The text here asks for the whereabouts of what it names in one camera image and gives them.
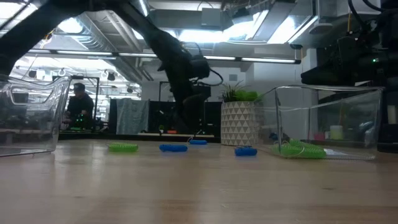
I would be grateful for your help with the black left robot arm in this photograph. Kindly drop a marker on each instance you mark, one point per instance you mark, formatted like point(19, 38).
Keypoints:
point(161, 40)

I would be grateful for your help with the black aluminium table frame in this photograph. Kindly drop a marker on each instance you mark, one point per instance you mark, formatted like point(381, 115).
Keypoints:
point(93, 137)

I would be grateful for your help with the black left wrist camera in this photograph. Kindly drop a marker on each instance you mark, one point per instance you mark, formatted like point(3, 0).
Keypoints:
point(200, 67)

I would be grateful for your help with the grey wall vent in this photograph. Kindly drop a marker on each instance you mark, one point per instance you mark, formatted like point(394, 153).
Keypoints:
point(233, 77)

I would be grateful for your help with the white container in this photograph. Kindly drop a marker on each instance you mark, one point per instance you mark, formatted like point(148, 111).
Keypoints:
point(392, 114)

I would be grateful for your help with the person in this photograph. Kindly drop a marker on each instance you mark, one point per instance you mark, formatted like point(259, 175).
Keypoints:
point(80, 107)

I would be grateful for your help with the black bar with LED lights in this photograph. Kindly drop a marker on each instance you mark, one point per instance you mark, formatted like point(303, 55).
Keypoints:
point(267, 59)

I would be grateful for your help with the black partition panel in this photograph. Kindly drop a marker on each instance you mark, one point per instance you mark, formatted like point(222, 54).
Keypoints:
point(215, 118)

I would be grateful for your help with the clear plastic bin straight walls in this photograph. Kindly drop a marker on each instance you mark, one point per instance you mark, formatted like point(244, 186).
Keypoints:
point(342, 112)

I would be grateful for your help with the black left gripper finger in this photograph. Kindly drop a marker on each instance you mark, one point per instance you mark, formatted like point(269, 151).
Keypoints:
point(198, 112)
point(185, 113)

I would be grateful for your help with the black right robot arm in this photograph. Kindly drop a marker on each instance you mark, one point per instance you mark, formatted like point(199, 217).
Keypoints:
point(390, 46)

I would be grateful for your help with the clear plastic bin rounded corners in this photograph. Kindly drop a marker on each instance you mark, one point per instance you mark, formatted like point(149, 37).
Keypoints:
point(31, 124)

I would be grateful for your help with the small orange object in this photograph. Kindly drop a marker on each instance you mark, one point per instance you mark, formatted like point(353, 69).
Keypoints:
point(172, 132)

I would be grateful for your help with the grey cloth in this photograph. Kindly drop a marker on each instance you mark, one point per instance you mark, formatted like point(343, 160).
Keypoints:
point(132, 116)

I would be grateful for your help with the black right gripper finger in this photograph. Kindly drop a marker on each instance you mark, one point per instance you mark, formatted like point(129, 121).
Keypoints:
point(329, 69)
point(329, 80)

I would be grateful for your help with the pale green cup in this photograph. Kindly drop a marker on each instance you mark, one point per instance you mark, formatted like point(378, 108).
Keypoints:
point(336, 133)

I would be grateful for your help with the succulent in white patterned pot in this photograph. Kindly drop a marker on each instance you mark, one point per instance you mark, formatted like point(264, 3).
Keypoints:
point(238, 124)

